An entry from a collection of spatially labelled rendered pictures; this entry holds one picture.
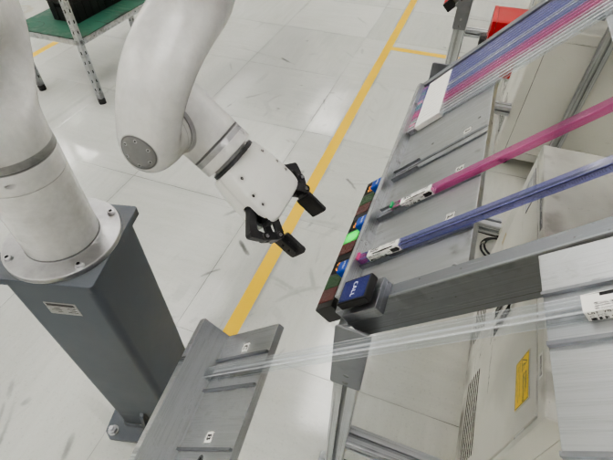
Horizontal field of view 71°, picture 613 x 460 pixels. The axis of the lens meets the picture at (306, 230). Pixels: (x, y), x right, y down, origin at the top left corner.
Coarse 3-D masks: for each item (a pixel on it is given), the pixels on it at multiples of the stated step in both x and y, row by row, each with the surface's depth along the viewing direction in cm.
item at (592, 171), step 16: (608, 160) 42; (560, 176) 46; (576, 176) 44; (592, 176) 44; (528, 192) 48; (544, 192) 47; (480, 208) 52; (496, 208) 50; (512, 208) 50; (448, 224) 55; (464, 224) 54; (400, 240) 61; (416, 240) 59
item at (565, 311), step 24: (504, 312) 31; (528, 312) 30; (552, 312) 28; (576, 312) 27; (384, 336) 37; (408, 336) 35; (432, 336) 34; (456, 336) 33; (480, 336) 32; (264, 360) 47; (288, 360) 44; (312, 360) 42; (336, 360) 41
